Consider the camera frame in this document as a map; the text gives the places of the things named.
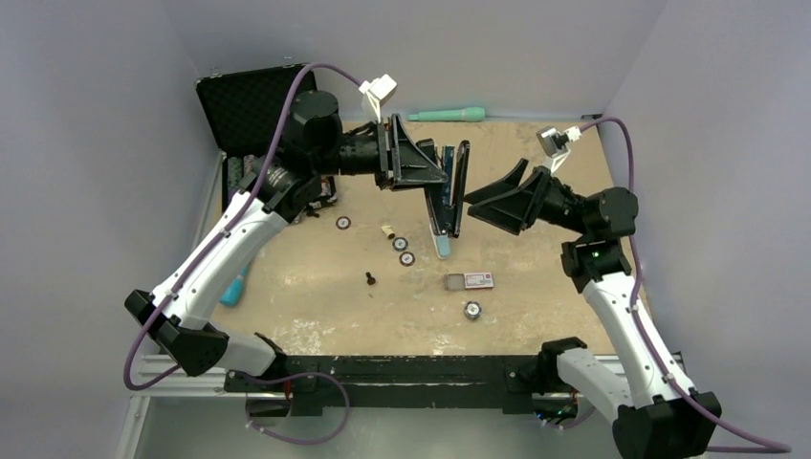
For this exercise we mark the light blue stapler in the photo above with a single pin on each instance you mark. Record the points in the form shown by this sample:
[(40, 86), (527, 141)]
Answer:
[(442, 245)]

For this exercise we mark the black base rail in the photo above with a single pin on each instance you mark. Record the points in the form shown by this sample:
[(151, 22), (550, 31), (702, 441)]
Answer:
[(506, 383)]

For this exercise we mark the poker chip upper middle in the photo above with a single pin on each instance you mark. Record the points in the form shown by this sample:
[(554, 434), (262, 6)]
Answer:
[(400, 244)]

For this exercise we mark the black stapler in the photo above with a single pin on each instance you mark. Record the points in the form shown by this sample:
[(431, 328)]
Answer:
[(445, 201)]

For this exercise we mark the mint green marker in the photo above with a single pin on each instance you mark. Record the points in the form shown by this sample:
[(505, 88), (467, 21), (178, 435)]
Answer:
[(468, 114)]

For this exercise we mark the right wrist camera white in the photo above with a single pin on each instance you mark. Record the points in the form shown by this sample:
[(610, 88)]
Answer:
[(556, 145)]

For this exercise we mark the blue handled tool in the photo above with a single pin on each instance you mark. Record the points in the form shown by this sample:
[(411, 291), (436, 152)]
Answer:
[(233, 294)]

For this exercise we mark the orange black poker chip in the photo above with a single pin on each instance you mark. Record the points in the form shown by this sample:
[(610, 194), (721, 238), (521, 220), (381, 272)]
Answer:
[(406, 258)]

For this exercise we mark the black poker chip case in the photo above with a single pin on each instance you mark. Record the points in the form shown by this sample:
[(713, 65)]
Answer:
[(242, 110)]

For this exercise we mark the poker chip near case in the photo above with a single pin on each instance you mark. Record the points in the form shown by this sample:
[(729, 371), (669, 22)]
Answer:
[(343, 223)]

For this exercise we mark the red staple box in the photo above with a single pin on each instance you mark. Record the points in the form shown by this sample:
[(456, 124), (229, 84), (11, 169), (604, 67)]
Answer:
[(468, 281)]

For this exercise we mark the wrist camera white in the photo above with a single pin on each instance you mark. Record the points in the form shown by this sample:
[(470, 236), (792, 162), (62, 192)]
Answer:
[(375, 94), (556, 145)]

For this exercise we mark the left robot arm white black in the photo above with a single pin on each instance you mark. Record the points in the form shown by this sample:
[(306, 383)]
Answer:
[(176, 313)]

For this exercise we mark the small cork piece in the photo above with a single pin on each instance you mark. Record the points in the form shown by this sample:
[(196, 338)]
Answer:
[(388, 232)]

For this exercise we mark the grey poker chip front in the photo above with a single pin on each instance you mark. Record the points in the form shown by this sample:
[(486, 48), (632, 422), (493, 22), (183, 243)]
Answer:
[(472, 310)]

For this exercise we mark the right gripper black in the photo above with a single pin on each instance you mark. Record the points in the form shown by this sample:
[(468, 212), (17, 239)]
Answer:
[(511, 207)]

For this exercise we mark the green chip stack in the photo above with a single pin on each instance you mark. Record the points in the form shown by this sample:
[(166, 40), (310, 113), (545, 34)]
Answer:
[(234, 174)]

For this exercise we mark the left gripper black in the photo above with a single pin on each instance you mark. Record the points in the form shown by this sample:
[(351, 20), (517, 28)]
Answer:
[(410, 165)]

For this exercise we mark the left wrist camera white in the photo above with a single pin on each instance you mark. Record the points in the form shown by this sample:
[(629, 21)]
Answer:
[(375, 94)]

